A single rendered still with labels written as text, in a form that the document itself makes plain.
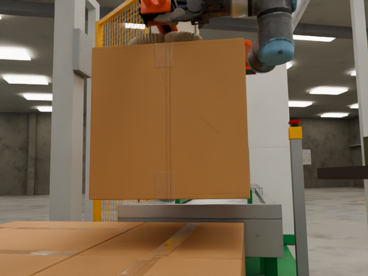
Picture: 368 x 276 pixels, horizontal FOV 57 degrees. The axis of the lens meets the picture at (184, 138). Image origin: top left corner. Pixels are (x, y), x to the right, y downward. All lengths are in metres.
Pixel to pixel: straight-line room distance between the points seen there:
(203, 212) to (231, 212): 0.12
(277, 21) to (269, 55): 0.09
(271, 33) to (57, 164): 1.87
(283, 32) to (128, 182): 0.54
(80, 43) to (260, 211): 1.72
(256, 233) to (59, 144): 1.52
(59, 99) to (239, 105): 1.84
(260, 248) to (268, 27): 0.89
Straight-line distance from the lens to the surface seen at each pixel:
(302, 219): 2.05
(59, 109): 2.52
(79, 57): 2.53
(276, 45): 0.91
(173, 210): 1.49
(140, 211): 1.53
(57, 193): 2.47
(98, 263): 0.81
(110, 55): 0.94
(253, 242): 1.47
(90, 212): 4.75
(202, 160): 0.83
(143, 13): 0.99
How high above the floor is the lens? 0.73
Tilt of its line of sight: 7 degrees up
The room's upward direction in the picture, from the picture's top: 1 degrees counter-clockwise
